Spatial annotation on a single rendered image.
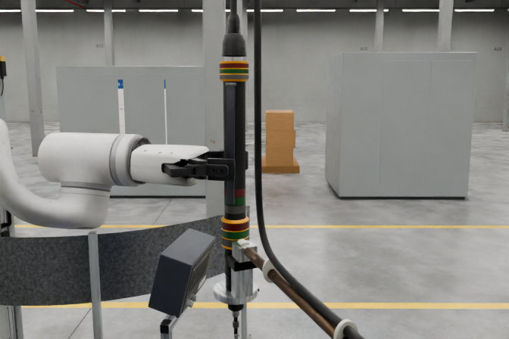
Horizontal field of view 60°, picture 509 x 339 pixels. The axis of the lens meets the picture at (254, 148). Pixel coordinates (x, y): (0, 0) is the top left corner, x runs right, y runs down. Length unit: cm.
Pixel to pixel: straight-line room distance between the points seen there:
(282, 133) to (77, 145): 816
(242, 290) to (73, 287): 213
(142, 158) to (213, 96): 435
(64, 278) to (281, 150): 664
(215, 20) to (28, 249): 322
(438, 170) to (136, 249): 549
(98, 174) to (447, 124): 676
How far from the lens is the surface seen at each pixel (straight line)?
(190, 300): 151
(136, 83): 693
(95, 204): 73
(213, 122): 502
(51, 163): 76
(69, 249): 269
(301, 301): 52
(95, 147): 72
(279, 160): 891
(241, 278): 69
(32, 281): 282
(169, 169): 62
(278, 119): 879
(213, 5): 507
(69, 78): 727
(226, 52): 65
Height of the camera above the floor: 178
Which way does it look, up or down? 8 degrees down
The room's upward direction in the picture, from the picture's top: straight up
